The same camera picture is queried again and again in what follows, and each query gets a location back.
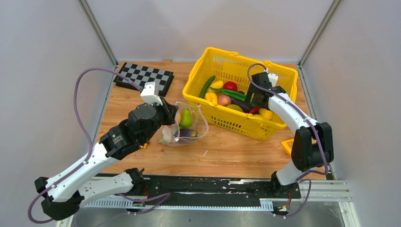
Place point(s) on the purple toy eggplant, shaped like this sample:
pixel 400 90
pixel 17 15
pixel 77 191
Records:
pixel 188 133

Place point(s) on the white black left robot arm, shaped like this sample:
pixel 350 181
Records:
pixel 64 194

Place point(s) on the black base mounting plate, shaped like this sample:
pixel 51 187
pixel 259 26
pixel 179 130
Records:
pixel 213 191

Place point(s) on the green toy pea pod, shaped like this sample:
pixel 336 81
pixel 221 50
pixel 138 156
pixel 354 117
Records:
pixel 230 93

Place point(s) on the clear zip top bag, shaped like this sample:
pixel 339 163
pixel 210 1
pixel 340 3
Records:
pixel 199 124

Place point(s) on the red toy chili pepper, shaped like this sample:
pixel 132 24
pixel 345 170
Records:
pixel 255 110

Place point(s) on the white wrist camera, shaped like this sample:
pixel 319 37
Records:
pixel 149 94
pixel 264 79

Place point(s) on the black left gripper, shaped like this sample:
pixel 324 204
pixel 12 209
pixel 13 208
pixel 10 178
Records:
pixel 169 110

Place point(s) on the white green toy cauliflower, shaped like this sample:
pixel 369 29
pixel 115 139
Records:
pixel 167 135

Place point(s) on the yellow plastic basket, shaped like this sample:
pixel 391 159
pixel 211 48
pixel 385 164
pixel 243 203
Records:
pixel 231 66

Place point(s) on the yellow toy lemon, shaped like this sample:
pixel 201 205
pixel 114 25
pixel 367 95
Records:
pixel 266 114

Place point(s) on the yellow toy corn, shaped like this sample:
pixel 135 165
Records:
pixel 215 86

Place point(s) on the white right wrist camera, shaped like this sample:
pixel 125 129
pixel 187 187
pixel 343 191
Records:
pixel 264 79

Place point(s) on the yellow triangular plastic piece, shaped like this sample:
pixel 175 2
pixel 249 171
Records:
pixel 287 145

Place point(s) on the green toy pear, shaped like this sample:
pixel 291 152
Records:
pixel 186 119

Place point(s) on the black white checkerboard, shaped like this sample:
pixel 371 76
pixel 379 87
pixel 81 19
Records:
pixel 140 75

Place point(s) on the long dark purple eggplant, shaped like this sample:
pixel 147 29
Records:
pixel 246 108

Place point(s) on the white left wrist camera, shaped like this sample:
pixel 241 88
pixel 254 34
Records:
pixel 149 94

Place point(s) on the yellow toy bell pepper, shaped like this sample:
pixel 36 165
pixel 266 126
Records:
pixel 211 98

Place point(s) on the green toy cucumber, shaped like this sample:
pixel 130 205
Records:
pixel 206 86

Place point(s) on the yellow red toy block car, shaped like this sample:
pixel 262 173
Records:
pixel 144 146

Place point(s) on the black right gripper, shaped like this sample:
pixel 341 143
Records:
pixel 252 91

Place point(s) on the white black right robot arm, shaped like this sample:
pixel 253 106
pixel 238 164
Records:
pixel 312 146

